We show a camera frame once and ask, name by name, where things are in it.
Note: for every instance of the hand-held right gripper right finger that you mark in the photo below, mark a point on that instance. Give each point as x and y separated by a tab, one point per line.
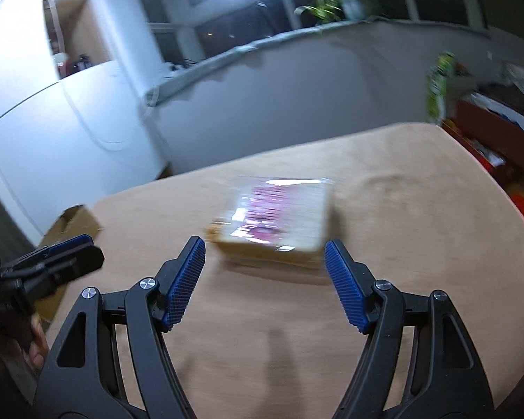
345	288

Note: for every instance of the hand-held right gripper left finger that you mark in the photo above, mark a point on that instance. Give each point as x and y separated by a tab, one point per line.
185	283

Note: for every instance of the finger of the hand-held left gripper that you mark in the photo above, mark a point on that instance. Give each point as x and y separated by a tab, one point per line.
78	264
70	244

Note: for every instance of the cardboard box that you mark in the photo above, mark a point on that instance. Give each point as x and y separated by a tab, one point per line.
76	225

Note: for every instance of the clear-wrapped sliced bread loaf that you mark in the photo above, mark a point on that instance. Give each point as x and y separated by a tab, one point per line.
270	227

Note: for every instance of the person's left hand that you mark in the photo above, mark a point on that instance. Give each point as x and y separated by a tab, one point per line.
37	342

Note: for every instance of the white cabinet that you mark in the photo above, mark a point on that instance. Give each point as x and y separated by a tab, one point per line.
48	139

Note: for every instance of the dark bottles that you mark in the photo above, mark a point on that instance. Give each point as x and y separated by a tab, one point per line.
81	63

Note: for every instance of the red box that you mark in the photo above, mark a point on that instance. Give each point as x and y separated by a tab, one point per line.
489	126

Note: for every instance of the green carton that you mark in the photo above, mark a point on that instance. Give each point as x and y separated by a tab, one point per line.
436	91

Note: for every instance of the grey windowsill cloth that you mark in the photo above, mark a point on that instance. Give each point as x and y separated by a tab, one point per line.
227	54

